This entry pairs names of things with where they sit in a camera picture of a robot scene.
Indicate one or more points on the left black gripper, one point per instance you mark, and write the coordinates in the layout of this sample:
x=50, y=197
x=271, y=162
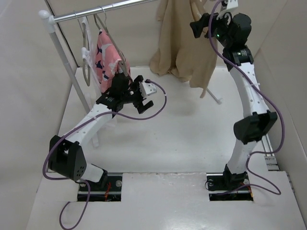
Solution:
x=139, y=105

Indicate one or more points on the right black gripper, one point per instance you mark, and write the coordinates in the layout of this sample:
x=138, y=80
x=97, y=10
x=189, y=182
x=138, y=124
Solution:
x=197, y=26

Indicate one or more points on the beige t shirt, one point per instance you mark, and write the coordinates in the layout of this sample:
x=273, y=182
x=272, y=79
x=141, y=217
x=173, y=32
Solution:
x=179, y=53

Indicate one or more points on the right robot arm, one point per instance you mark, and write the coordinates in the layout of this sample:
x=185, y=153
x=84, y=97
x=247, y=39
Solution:
x=232, y=32

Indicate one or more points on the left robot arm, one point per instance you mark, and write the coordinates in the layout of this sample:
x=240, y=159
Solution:
x=67, y=157

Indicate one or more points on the pink shark print shirt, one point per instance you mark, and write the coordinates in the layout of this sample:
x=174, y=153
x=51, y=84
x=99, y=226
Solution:
x=106, y=61

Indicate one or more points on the grey hanger with pink shirt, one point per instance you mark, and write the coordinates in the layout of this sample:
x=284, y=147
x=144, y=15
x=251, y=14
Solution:
x=102, y=25

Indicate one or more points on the grey hanger with tank top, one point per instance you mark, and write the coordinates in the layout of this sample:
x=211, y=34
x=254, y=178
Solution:
x=85, y=50

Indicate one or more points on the white tank top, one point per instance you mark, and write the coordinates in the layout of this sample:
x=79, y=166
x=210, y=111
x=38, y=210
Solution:
x=91, y=63

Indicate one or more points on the white clothes rack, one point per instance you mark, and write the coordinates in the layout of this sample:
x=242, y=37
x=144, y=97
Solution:
x=132, y=23

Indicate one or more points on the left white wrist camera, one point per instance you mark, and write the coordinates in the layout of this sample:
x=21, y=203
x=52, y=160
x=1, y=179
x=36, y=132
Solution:
x=147, y=89

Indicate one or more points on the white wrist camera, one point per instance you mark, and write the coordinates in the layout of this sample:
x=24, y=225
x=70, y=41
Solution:
x=147, y=89
x=227, y=6

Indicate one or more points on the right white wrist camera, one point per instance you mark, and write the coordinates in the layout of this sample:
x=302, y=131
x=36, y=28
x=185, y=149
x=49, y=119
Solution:
x=227, y=6

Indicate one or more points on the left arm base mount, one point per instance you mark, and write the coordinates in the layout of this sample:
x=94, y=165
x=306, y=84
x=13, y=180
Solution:
x=111, y=192

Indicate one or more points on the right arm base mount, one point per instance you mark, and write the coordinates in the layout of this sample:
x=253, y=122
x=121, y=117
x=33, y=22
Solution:
x=221, y=189

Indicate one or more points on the aluminium rail on right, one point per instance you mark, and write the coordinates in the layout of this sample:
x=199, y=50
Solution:
x=268, y=153

